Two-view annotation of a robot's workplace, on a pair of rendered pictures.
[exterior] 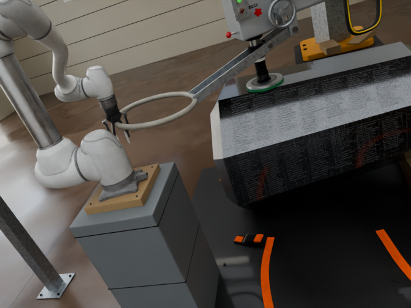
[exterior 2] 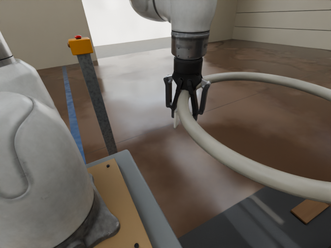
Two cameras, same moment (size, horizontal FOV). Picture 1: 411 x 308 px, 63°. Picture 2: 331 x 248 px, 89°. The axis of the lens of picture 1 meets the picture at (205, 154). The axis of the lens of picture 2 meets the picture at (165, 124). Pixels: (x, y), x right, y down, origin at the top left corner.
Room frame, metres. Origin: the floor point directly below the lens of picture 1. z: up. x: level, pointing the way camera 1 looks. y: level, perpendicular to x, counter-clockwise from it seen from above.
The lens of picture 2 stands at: (1.38, 0.11, 1.19)
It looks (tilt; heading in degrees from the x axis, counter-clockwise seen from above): 33 degrees down; 45
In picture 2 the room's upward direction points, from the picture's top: 4 degrees counter-clockwise
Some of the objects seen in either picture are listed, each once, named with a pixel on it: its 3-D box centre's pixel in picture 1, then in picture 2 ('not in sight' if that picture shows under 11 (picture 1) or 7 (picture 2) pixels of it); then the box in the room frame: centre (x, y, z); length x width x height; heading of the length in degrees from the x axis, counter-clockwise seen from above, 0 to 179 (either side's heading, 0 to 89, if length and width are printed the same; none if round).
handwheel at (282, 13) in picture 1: (279, 12); not in sight; (1.77, -0.59, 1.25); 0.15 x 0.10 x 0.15; 94
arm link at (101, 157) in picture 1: (104, 155); (21, 164); (1.36, 0.41, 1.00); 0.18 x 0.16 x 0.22; 81
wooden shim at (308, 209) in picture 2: not in sight; (309, 208); (2.48, -0.12, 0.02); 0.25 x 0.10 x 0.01; 159
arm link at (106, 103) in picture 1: (107, 101); (189, 44); (1.75, 0.38, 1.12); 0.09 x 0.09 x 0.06
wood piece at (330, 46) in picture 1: (329, 47); not in sight; (2.35, -1.10, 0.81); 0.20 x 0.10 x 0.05; 168
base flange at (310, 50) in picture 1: (333, 42); not in sight; (2.57, -1.24, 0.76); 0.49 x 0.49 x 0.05; 70
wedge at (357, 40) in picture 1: (361, 36); not in sight; (2.34, -1.34, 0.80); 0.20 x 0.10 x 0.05; 114
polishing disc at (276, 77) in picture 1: (263, 80); not in sight; (1.88, -0.47, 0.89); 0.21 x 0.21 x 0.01
